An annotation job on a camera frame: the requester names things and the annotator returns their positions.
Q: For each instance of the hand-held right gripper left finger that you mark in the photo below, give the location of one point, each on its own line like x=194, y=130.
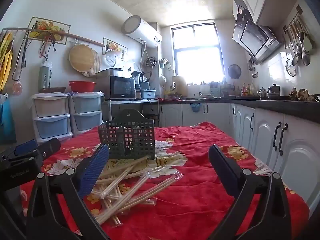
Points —
x=94, y=171

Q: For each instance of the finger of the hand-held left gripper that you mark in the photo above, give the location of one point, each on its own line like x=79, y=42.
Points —
x=25, y=146
x=51, y=145

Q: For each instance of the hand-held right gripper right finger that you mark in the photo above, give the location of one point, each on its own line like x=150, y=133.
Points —
x=225, y=171

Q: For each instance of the pile of chopsticks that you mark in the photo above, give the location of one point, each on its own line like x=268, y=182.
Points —
x=125, y=180

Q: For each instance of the dark green utensil basket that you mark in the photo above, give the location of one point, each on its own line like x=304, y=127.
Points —
x=130, y=135

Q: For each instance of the row of hanging kitchen utensils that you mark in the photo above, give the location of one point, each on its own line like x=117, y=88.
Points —
x=298, y=47

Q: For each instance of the beige and blue drawer unit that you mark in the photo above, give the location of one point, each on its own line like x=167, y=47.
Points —
x=51, y=120

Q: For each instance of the blue cloth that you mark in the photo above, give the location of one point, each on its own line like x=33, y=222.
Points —
x=6, y=120

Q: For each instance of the red floral blanket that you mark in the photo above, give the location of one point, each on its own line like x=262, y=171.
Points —
x=195, y=142

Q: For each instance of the grey-blue drawer unit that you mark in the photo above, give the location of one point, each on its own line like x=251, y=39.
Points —
x=87, y=112

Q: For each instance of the white base cabinets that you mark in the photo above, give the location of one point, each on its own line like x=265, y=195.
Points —
x=265, y=135

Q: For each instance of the brown wicker basket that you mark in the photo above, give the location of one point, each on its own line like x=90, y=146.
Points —
x=52, y=90

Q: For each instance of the pink hanging strainer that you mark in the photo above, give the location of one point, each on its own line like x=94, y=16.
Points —
x=17, y=88

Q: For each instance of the metal shelf table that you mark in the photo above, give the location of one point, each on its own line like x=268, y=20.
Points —
x=120, y=110

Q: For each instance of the red plastic basin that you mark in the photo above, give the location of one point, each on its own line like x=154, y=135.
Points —
x=82, y=86

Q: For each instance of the blue hanging bin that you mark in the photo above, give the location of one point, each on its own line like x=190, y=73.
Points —
x=195, y=107

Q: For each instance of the knife block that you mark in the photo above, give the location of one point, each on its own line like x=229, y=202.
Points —
x=215, y=88

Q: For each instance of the group of condiment bottles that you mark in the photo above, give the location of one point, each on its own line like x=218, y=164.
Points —
x=244, y=90

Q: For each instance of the small metal kettle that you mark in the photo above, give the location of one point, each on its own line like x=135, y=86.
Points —
x=262, y=93

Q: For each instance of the black microwave oven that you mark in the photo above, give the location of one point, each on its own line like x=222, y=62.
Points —
x=117, y=87

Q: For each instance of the yellow hanging cloth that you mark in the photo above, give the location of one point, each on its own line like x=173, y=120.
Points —
x=5, y=60

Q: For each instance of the black countertop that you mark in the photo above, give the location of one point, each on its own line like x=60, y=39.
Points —
x=287, y=106

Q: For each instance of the blue plastic box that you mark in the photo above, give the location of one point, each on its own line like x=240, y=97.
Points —
x=148, y=94

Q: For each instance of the black blender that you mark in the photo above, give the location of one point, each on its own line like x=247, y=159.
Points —
x=137, y=85

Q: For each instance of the hanging tools beside hood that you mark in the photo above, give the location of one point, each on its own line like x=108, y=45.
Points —
x=252, y=66

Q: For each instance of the pile of ginger roots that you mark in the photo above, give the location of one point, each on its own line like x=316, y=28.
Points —
x=302, y=95

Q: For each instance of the wooden hanging pole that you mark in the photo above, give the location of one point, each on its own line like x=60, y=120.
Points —
x=75, y=37

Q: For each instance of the kitchen window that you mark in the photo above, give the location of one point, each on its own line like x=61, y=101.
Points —
x=197, y=55

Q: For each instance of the black range hood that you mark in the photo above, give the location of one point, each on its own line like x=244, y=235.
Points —
x=255, y=40

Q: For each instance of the white water heater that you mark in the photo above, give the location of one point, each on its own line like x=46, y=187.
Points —
x=142, y=31

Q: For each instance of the small round wall fan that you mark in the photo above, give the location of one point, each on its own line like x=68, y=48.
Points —
x=234, y=71

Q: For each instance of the large fruit wall picture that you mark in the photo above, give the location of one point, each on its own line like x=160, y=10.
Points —
x=47, y=28

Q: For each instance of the small fruit wall picture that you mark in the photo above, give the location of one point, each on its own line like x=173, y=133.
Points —
x=113, y=46

